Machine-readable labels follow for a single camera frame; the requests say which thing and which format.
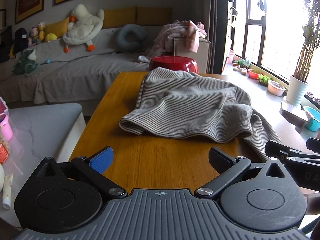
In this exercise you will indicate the pink bucket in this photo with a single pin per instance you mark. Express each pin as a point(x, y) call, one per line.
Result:
point(230, 57)

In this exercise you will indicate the red round stool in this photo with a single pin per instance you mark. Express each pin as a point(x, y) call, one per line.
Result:
point(175, 63)

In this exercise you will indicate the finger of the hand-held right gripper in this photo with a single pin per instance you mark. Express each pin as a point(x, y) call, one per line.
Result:
point(314, 145)
point(275, 148)

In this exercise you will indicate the yellow duck doll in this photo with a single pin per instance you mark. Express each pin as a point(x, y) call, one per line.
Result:
point(41, 31)

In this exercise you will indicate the potted palm white pot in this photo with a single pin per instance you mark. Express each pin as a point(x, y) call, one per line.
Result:
point(296, 90)

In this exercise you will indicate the white goose plush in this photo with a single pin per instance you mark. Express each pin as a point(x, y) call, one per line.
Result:
point(82, 27)

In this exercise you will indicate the grey striped garment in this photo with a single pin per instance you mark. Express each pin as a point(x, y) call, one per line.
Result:
point(195, 105)

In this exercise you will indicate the small wooden stool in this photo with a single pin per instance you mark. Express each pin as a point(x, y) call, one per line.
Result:
point(292, 113)

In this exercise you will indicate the yellow cushion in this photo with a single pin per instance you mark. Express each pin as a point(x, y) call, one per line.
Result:
point(118, 17)
point(56, 27)
point(153, 16)

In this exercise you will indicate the green toy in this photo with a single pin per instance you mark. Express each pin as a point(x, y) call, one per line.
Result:
point(243, 63)

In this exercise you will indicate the white cream tube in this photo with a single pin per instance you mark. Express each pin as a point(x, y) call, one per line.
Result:
point(7, 192)

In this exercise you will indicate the pink doll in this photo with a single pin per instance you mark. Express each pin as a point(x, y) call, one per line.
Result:
point(33, 36)

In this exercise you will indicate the small potted succulents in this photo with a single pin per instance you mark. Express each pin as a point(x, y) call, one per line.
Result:
point(313, 97)

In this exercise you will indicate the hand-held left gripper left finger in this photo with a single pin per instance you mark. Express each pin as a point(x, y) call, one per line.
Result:
point(101, 161)

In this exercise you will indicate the grey ottoman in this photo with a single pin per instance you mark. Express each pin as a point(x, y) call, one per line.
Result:
point(45, 130)

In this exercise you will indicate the white sock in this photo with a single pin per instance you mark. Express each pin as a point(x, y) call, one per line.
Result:
point(143, 59)

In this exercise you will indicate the black plush toy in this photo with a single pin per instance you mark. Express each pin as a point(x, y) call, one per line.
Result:
point(20, 41)

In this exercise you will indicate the red basin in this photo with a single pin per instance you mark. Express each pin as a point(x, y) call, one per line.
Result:
point(253, 74)

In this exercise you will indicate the grey covered sofa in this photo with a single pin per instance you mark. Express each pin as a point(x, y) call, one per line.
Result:
point(75, 77)

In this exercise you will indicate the pink patterned blanket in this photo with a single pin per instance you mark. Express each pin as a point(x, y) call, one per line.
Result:
point(175, 32)

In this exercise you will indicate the person's right hand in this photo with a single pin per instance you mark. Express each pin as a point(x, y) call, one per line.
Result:
point(313, 203)

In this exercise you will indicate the pink cup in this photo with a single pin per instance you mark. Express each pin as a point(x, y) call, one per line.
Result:
point(5, 128)

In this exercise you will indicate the yellow plush toy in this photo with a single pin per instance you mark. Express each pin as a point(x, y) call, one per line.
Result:
point(50, 37)

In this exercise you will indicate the pink bowl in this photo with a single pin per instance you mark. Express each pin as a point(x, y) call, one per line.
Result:
point(276, 88)

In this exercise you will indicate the pair of small shoes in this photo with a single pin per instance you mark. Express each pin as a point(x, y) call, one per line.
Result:
point(240, 70)

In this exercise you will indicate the green dinosaur plush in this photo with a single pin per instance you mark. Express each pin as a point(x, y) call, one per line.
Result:
point(26, 62)

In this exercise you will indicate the grey neck pillow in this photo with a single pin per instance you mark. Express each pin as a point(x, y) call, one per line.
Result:
point(123, 41)

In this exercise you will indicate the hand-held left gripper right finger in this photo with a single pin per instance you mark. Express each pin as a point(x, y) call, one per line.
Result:
point(220, 160)

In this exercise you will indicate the teal basin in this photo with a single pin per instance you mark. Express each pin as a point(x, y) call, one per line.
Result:
point(312, 120)

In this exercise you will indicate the snack packet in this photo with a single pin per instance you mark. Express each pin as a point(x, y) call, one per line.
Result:
point(3, 150)

